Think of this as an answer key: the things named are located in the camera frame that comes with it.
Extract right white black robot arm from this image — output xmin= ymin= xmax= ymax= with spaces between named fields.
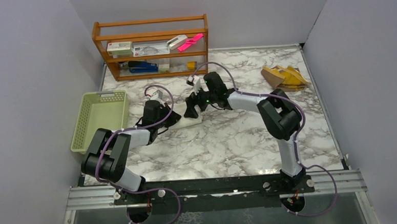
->
xmin=184 ymin=72 xmax=306 ymax=193

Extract white flat package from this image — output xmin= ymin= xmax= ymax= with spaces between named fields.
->
xmin=132 ymin=43 xmax=170 ymax=57

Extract white small box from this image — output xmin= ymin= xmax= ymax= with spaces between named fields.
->
xmin=158 ymin=58 xmax=170 ymax=73

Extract white stapler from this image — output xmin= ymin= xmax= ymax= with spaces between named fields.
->
xmin=166 ymin=34 xmax=188 ymax=50

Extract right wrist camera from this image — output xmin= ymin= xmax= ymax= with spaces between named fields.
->
xmin=186 ymin=75 xmax=203 ymax=95

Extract white green box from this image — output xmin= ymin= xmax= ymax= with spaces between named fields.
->
xmin=107 ymin=42 xmax=133 ymax=57

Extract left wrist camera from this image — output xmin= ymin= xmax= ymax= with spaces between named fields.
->
xmin=147 ymin=90 xmax=164 ymax=104

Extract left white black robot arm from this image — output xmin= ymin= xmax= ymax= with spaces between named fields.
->
xmin=81 ymin=100 xmax=181 ymax=203

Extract wooden shelf rack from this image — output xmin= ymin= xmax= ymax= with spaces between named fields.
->
xmin=91 ymin=14 xmax=209 ymax=82

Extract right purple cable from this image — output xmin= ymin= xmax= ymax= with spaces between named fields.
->
xmin=189 ymin=55 xmax=340 ymax=224

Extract green plastic basket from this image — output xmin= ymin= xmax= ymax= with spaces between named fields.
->
xmin=71 ymin=90 xmax=130 ymax=154

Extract white towel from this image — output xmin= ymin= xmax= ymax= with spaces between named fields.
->
xmin=169 ymin=102 xmax=203 ymax=130

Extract purple cable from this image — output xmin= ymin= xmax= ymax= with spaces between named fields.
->
xmin=189 ymin=55 xmax=340 ymax=224
xmin=90 ymin=84 xmax=184 ymax=224

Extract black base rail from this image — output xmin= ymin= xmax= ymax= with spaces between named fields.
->
xmin=114 ymin=174 xmax=315 ymax=215

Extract brown yellow towels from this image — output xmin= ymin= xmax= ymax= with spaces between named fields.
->
xmin=261 ymin=65 xmax=310 ymax=92

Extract yellow small object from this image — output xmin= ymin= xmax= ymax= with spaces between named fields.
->
xmin=187 ymin=62 xmax=198 ymax=71

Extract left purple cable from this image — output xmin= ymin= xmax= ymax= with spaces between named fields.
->
xmin=90 ymin=84 xmax=184 ymax=224

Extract blue stapler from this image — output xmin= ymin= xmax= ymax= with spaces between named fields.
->
xmin=119 ymin=60 xmax=158 ymax=74

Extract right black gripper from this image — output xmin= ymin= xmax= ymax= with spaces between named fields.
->
xmin=183 ymin=83 xmax=218 ymax=119

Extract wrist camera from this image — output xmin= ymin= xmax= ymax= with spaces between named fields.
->
xmin=147 ymin=90 xmax=164 ymax=104
xmin=186 ymin=75 xmax=203 ymax=95

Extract pink plastic tool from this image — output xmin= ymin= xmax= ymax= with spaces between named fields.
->
xmin=177 ymin=33 xmax=204 ymax=53

